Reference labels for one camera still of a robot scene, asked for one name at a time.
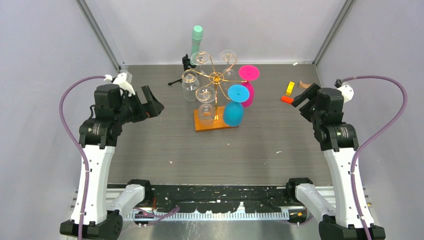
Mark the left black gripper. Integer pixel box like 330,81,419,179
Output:
114,85,164,125

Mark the clear front wine glass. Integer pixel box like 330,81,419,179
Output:
196,86,216,126

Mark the clear wine glass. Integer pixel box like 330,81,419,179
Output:
219,49,237,83
190,51,210,77
196,86,216,126

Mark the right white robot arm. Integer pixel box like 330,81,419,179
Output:
285,83,386,240

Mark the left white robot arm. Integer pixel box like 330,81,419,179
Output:
59,83,164,240

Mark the clear rear left wine glass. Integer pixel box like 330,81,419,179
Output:
190,51,210,77

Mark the pink wine glass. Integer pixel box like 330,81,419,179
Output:
238,65,260,108

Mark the blue wine glass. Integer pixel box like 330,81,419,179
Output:
223,84,250,127

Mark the clear rear right wine glass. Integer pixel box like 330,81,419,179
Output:
219,49,237,83

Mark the brown wooden arch block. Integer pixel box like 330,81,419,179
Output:
298,81,313,89

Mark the yellow wooden block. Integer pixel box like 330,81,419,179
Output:
285,81,295,96

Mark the orange wooden block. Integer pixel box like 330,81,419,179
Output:
281,95,294,105

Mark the small black tripod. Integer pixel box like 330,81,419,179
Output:
167,54,196,86

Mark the mint green bottle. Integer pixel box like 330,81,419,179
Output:
190,25,203,67

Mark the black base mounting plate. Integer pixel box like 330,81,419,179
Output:
135,184,305,214

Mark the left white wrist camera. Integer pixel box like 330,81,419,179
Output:
104,72,136,97

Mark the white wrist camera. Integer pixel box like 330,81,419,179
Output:
334,79,354,104
104,72,136,97

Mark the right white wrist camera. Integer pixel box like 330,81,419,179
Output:
334,79,354,104

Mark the gold wire glass rack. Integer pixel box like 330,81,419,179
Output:
180,50,243,132

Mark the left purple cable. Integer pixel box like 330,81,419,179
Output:
58,75,108,240

